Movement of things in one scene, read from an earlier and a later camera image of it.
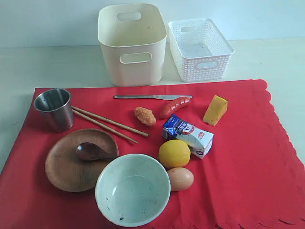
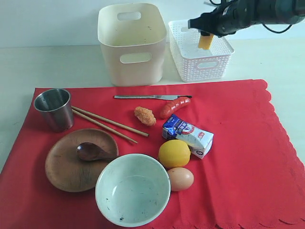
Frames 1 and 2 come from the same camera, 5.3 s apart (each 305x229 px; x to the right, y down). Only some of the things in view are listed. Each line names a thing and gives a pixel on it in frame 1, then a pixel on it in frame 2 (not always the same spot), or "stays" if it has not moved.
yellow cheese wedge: x=217 y=108 to x=205 y=41
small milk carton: x=199 y=141 stays
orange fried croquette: x=145 y=116 stays
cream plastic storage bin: x=132 y=36 stays
